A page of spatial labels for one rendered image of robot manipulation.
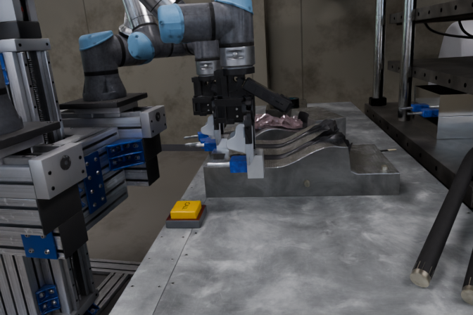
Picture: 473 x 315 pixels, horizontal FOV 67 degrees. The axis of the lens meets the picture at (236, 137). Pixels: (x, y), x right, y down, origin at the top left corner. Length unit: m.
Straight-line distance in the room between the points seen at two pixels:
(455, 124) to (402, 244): 0.88
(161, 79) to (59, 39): 1.34
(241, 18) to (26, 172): 0.56
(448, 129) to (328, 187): 0.75
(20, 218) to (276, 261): 0.58
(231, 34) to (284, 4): 3.10
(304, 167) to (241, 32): 0.39
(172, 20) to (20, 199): 0.51
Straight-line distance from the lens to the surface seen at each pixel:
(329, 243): 0.78
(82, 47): 1.36
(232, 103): 0.77
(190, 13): 0.75
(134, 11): 1.10
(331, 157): 0.94
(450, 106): 1.58
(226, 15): 0.75
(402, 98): 1.87
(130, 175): 1.36
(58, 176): 0.89
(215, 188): 0.98
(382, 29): 2.23
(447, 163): 1.33
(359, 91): 3.87
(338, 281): 0.68
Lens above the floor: 1.20
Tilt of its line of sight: 15 degrees down
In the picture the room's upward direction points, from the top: 4 degrees counter-clockwise
